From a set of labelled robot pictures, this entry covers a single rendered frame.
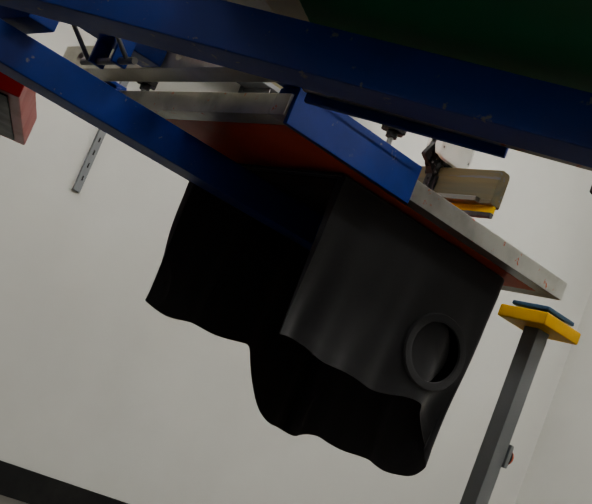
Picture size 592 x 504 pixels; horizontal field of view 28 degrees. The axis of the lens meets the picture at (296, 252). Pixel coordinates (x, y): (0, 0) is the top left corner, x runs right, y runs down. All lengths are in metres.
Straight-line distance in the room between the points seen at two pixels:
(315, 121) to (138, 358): 2.72
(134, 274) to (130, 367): 0.35
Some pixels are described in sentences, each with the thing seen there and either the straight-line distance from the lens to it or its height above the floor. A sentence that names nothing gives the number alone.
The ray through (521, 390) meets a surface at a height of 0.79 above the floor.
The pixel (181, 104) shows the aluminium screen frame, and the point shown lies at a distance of 2.09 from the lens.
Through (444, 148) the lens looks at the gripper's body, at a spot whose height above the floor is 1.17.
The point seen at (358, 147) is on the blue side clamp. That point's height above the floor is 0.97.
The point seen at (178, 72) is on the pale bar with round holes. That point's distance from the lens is 2.02.
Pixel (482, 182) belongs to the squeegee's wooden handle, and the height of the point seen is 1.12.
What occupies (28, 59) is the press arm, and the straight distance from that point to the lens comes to 1.91.
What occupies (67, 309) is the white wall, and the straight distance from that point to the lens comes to 4.31.
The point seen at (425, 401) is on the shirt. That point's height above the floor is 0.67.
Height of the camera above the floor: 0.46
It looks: 10 degrees up
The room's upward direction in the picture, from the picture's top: 22 degrees clockwise
